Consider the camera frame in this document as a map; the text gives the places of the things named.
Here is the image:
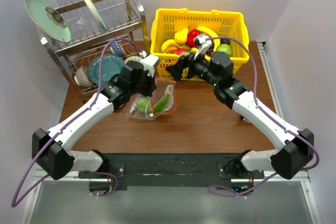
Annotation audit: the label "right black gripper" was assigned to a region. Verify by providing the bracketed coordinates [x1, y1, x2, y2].
[166, 47, 220, 88]

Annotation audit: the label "small green lime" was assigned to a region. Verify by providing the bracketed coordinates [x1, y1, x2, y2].
[136, 97, 152, 114]

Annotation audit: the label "clear orange zip bag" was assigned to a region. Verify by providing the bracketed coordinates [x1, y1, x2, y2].
[128, 78, 177, 121]

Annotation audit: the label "purple eggplant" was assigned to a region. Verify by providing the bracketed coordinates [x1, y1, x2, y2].
[129, 105, 137, 114]

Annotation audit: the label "watermelon slice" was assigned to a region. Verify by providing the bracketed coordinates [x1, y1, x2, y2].
[153, 93, 171, 113]

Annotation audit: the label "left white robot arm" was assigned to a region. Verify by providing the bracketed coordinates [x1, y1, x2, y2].
[32, 55, 160, 180]

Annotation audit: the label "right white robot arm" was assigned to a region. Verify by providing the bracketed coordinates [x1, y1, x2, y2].
[166, 52, 315, 179]

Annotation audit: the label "yellow interior patterned bowl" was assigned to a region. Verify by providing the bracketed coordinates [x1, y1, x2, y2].
[124, 56, 142, 64]

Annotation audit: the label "red dragon fruit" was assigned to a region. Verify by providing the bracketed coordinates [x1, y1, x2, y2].
[170, 48, 191, 56]

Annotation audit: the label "teal scalloped plate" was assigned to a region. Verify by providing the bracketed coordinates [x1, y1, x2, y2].
[87, 54, 124, 84]

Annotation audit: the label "yellow banana bunch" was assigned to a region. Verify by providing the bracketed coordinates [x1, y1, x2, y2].
[161, 39, 191, 53]

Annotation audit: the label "blue zigzag patterned cup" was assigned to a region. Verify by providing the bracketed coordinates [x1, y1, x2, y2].
[110, 40, 125, 58]

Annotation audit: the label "yellow pear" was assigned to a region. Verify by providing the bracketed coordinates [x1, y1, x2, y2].
[174, 27, 189, 45]

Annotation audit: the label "red bell pepper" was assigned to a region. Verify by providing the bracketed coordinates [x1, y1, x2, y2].
[186, 29, 200, 48]

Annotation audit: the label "dark purple grapes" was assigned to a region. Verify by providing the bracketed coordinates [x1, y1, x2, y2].
[205, 45, 214, 57]

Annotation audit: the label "yellow plastic basket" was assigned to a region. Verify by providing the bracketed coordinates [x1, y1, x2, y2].
[150, 8, 249, 79]

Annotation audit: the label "long yellow banana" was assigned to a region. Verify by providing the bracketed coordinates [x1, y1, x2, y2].
[196, 26, 221, 51]

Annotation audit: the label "patterned cup on rack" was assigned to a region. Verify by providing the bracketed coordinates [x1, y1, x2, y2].
[74, 66, 94, 88]

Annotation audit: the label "steel two-tier dish rack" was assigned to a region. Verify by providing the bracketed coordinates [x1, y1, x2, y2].
[38, 0, 151, 103]

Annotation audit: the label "green cabbage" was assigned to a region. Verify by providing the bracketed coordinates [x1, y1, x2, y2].
[216, 44, 232, 56]

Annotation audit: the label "dark avocado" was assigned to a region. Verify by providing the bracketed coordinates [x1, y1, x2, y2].
[220, 38, 230, 45]

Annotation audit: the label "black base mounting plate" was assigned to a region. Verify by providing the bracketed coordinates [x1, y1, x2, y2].
[78, 152, 265, 197]

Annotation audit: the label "cream and blue plate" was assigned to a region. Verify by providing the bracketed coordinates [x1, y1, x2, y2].
[83, 0, 108, 31]

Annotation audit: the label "mint green floral plate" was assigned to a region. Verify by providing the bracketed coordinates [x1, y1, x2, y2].
[25, 0, 72, 43]

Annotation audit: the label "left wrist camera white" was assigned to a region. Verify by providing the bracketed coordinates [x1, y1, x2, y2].
[140, 54, 160, 78]

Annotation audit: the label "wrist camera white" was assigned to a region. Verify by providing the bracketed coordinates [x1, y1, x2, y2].
[194, 33, 213, 60]
[140, 54, 160, 78]

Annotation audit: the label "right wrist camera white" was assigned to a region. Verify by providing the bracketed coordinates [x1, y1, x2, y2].
[194, 33, 213, 60]

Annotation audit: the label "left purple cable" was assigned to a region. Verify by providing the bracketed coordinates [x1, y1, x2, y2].
[10, 37, 146, 208]

